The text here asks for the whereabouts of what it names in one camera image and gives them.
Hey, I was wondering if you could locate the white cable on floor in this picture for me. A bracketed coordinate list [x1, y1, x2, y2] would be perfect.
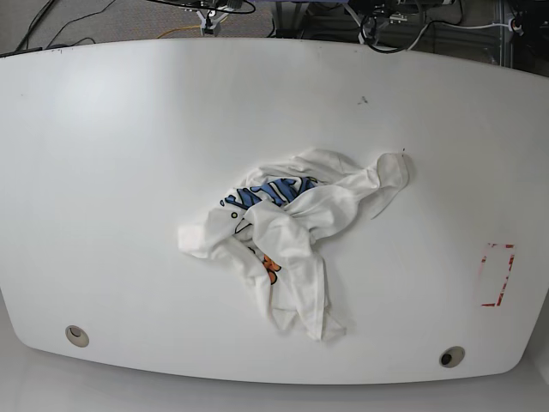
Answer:
[406, 20, 511, 52]

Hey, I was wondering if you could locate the red tape rectangle marking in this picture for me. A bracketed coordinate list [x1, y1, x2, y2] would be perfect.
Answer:
[477, 243, 516, 307]

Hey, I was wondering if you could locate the yellow cable on floor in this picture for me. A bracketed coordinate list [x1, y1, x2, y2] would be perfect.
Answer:
[156, 25, 202, 39]

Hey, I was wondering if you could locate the white printed t-shirt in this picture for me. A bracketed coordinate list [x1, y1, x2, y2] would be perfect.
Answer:
[178, 149, 409, 342]

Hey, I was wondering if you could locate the table cable grommet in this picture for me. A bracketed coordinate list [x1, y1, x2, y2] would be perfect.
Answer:
[65, 325, 89, 348]
[439, 346, 466, 368]

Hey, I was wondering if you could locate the left table cable grommet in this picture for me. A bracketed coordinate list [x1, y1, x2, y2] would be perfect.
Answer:
[65, 325, 89, 348]

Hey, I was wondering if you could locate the right table cable grommet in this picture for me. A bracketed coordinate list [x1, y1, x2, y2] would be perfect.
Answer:
[439, 346, 466, 368]

